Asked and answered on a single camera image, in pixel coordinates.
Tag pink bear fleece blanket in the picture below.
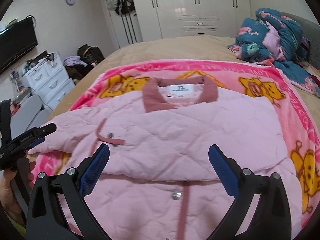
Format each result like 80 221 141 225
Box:
33 60 319 239

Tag blue floral quilt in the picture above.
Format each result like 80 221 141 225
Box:
228 8 319 97

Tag pink quilted jacket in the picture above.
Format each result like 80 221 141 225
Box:
33 76 302 239

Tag black bag on floor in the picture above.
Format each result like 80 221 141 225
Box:
77 44 105 64

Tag white room door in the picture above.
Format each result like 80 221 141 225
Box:
102 0 143 49

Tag black flat television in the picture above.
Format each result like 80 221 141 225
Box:
0 17 38 74

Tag white drawer chest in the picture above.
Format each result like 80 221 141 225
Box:
22 52 75 111

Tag white glossy wardrobe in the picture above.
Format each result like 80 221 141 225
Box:
133 0 251 42

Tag beige bed cover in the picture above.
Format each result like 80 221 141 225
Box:
44 35 320 160

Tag round wall clock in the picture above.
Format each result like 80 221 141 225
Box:
65 0 75 6

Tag bags hanging on door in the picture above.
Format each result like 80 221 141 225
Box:
107 0 135 16

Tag lilac cloth pile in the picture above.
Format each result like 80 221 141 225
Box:
63 56 87 67

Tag person's left hand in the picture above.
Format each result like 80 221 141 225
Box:
0 160 37 221

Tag grey padded headboard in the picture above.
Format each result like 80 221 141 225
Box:
278 11 320 67

